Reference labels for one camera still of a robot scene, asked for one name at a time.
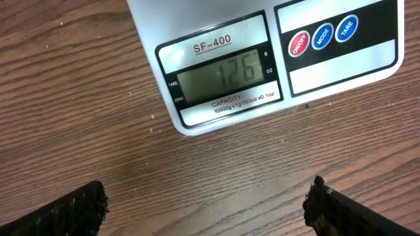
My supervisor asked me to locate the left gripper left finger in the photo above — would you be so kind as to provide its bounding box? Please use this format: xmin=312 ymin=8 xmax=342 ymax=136
xmin=1 ymin=180 xmax=109 ymax=236

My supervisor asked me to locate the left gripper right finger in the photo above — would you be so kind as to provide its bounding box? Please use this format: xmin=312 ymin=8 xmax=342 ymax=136
xmin=303 ymin=176 xmax=419 ymax=236

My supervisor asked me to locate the white digital kitchen scale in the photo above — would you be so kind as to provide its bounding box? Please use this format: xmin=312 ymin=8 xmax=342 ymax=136
xmin=127 ymin=0 xmax=405 ymax=136

